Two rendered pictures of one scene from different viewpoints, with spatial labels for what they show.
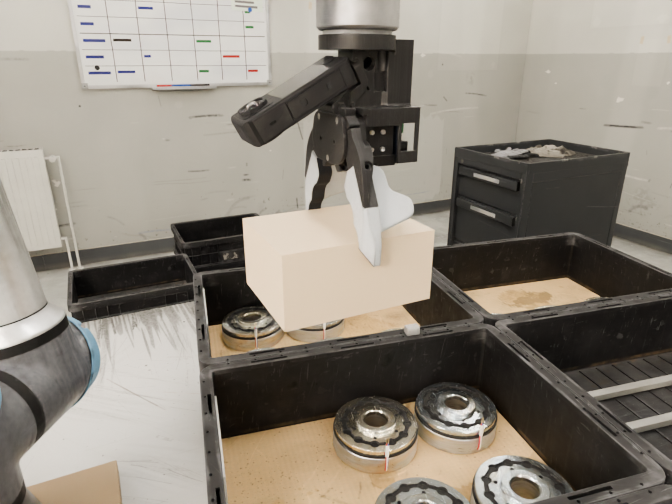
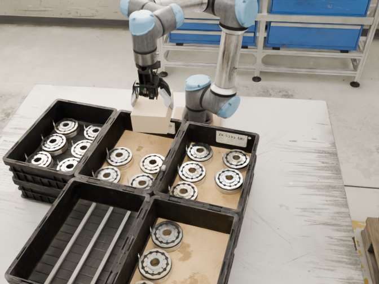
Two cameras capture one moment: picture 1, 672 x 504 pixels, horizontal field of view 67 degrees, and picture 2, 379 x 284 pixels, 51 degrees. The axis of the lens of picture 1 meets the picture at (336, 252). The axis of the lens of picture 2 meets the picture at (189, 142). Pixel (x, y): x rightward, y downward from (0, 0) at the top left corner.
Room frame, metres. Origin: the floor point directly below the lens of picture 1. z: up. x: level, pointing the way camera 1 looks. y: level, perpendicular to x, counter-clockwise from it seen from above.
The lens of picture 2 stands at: (1.22, -0.85, 1.95)
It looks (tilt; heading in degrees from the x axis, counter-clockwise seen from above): 43 degrees down; 124
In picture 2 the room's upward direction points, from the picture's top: 2 degrees counter-clockwise
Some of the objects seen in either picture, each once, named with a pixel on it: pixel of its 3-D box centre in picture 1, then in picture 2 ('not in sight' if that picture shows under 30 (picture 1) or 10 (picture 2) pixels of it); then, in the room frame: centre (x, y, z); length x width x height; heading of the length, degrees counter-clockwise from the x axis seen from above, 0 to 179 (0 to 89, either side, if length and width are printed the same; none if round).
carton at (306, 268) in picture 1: (335, 258); (153, 110); (0.49, 0.00, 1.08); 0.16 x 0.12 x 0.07; 116
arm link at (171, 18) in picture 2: not in sight; (162, 18); (0.50, 0.08, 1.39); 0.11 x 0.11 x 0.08; 82
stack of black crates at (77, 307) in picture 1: (142, 334); not in sight; (1.56, 0.68, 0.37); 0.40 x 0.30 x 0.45; 116
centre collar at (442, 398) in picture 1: (455, 404); (142, 183); (0.53, -0.15, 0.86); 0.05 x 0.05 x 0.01
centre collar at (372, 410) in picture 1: (375, 420); (153, 162); (0.50, -0.05, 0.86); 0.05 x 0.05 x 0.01
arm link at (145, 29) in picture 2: not in sight; (144, 31); (0.50, -0.02, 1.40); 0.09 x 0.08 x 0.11; 82
